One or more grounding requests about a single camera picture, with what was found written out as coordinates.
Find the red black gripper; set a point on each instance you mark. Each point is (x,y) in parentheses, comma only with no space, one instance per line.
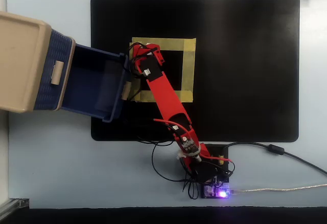
(149,68)

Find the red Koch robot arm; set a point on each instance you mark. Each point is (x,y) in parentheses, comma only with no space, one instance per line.
(168,101)

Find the beige plastic drawer cabinet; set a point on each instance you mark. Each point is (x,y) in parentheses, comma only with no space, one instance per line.
(20,63)

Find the black table mat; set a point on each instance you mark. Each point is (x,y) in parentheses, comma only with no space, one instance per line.
(242,68)

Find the controller board pink light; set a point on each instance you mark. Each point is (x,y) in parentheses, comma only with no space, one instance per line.
(217,192)

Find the black backdrop cloth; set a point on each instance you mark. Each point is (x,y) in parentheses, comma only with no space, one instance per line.
(178,216)

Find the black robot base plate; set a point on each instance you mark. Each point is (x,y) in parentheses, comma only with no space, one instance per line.
(217,149)

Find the aluminium frame post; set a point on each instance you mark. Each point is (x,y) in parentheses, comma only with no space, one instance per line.
(12,206)

